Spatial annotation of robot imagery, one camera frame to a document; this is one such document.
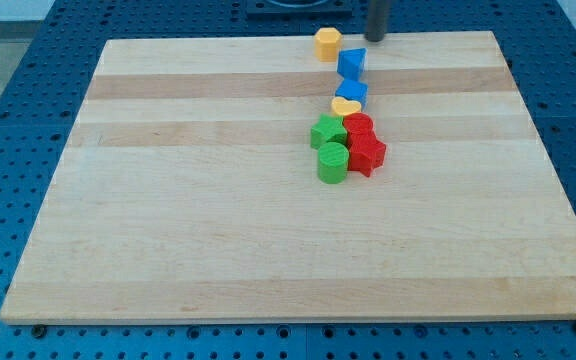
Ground green cylinder block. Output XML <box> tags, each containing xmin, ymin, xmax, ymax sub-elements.
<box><xmin>317</xmin><ymin>142</ymin><xmax>349</xmax><ymax>184</ymax></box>

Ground green star block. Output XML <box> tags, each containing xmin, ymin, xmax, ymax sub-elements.
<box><xmin>310</xmin><ymin>113</ymin><xmax>348</xmax><ymax>149</ymax></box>

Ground red star block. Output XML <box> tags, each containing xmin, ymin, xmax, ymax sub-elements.
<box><xmin>348</xmin><ymin>132</ymin><xmax>387</xmax><ymax>177</ymax></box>

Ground red cylinder block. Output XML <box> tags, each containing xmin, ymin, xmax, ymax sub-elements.
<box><xmin>343</xmin><ymin>112</ymin><xmax>374</xmax><ymax>135</ymax></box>

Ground yellow heart block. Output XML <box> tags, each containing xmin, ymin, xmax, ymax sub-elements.
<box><xmin>330</xmin><ymin>96</ymin><xmax>362</xmax><ymax>117</ymax></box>

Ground light wooden board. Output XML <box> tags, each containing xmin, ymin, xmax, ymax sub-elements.
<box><xmin>0</xmin><ymin>31</ymin><xmax>576</xmax><ymax>325</ymax></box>

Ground blue cube block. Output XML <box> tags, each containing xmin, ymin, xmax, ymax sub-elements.
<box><xmin>334</xmin><ymin>79</ymin><xmax>369</xmax><ymax>108</ymax></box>

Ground blue triangle block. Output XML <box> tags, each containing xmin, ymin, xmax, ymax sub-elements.
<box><xmin>337</xmin><ymin>48</ymin><xmax>367</xmax><ymax>81</ymax></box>

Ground yellow hexagon block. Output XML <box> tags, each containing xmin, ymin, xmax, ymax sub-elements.
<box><xmin>314</xmin><ymin>27</ymin><xmax>342</xmax><ymax>62</ymax></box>

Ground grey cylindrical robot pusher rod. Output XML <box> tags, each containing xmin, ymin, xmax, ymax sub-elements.
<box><xmin>364</xmin><ymin>0</ymin><xmax>392</xmax><ymax>43</ymax></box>

